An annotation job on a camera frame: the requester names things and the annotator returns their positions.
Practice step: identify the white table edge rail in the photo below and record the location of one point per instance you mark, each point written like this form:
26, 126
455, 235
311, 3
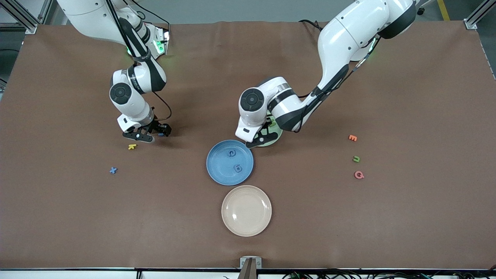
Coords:
77, 275

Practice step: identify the yellow floor tape strip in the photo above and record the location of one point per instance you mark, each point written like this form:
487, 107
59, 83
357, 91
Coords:
443, 11

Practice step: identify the brown table cover sheet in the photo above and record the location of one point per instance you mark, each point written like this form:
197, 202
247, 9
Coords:
348, 232

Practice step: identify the pink foam letter Q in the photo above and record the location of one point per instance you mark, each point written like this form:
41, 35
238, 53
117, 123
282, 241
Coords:
355, 175

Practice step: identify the black chair caster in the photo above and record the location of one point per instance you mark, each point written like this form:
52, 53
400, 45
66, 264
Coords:
421, 11

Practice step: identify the blue plate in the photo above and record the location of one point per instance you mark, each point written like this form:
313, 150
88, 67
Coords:
224, 170

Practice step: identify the blue foam letter G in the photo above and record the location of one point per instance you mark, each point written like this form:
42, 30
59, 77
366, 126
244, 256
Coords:
235, 169

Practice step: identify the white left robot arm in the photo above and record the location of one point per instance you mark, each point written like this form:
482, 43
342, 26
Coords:
348, 35

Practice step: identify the blue foam letter C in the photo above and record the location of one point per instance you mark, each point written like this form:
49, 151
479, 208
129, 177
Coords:
228, 154

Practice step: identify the yellow foam letter K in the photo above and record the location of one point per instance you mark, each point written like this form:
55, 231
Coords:
131, 147

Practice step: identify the grey metal camera bracket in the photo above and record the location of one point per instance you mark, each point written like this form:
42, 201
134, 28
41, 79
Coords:
250, 267

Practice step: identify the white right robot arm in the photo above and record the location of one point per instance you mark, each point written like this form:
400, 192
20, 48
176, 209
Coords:
137, 106

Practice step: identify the orange foam letter E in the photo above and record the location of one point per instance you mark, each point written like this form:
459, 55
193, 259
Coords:
352, 138

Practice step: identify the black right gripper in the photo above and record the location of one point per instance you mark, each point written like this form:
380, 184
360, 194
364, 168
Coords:
157, 126

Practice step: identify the aluminium extrusion frame post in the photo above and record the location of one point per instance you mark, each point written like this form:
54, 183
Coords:
31, 27
471, 24

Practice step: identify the beige plate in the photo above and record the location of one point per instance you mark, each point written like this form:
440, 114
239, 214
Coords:
246, 211

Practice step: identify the pale green plate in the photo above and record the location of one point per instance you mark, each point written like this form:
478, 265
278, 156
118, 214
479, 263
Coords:
273, 142

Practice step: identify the base connector box green light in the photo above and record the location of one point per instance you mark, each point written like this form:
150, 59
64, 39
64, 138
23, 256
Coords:
164, 38

